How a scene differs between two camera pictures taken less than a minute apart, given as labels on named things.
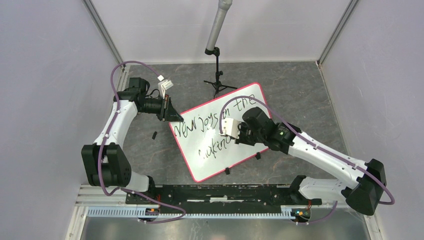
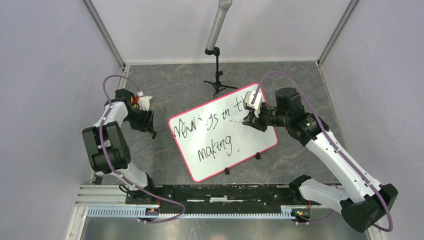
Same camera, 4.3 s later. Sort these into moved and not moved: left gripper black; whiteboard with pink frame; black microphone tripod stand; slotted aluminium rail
Moved: left gripper black
Not moved: whiteboard with pink frame; slotted aluminium rail; black microphone tripod stand
